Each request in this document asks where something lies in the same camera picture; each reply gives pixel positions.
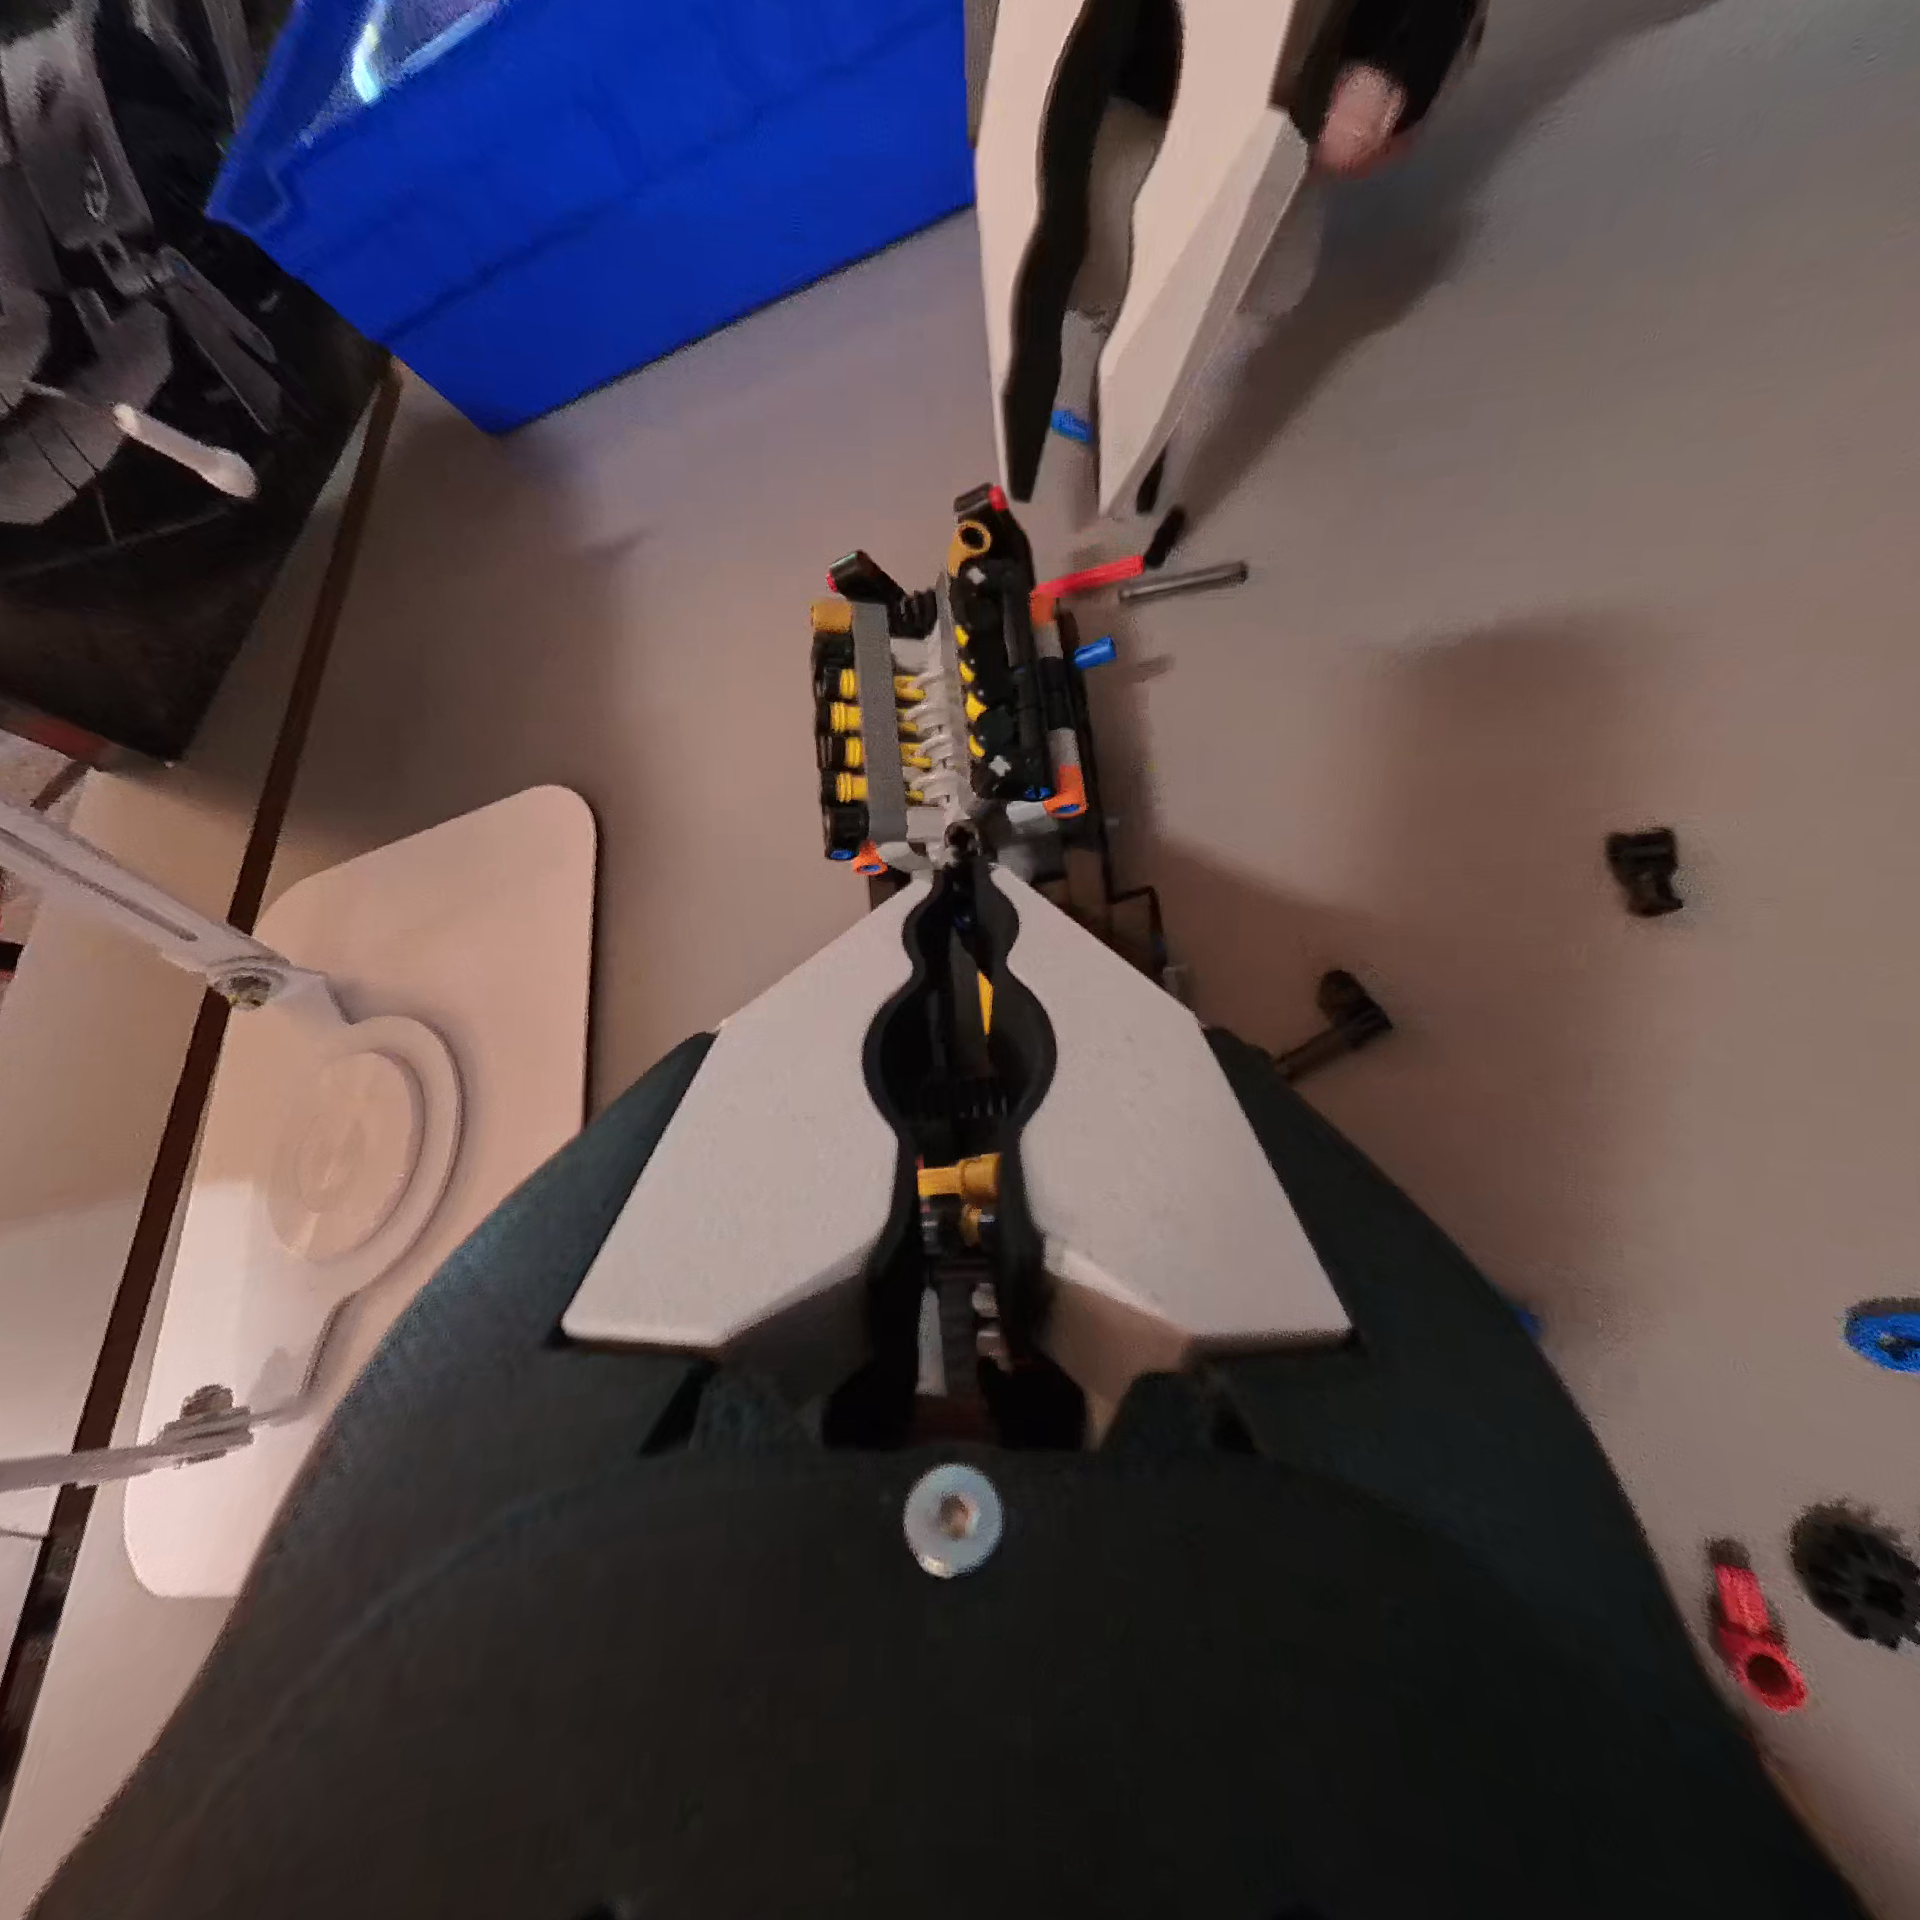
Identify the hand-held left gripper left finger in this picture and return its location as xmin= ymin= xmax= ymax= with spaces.
xmin=560 ymin=877 xmax=954 ymax=1450

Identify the large blue plastic bin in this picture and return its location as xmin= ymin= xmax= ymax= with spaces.
xmin=209 ymin=0 xmax=980 ymax=440

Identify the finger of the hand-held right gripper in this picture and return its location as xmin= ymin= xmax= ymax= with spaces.
xmin=971 ymin=0 xmax=1121 ymax=508
xmin=1096 ymin=0 xmax=1322 ymax=521

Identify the red lego axle connector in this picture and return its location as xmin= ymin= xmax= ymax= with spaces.
xmin=1708 ymin=1543 xmax=1812 ymax=1713

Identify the person's right hand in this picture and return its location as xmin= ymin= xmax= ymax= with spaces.
xmin=1315 ymin=58 xmax=1419 ymax=177

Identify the black lego gear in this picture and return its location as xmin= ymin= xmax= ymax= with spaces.
xmin=1789 ymin=1498 xmax=1920 ymax=1644

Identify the long red lego axle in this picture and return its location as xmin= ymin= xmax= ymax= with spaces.
xmin=1032 ymin=554 xmax=1149 ymax=623

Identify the small black lego connector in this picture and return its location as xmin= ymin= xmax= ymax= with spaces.
xmin=1604 ymin=826 xmax=1689 ymax=921

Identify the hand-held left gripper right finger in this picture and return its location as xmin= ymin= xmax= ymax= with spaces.
xmin=970 ymin=865 xmax=1356 ymax=1450

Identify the black lego set box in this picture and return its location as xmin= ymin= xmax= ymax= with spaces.
xmin=0 ymin=0 xmax=395 ymax=761

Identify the partly built lego vehicle chassis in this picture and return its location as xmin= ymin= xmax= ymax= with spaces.
xmin=806 ymin=481 xmax=1203 ymax=1418

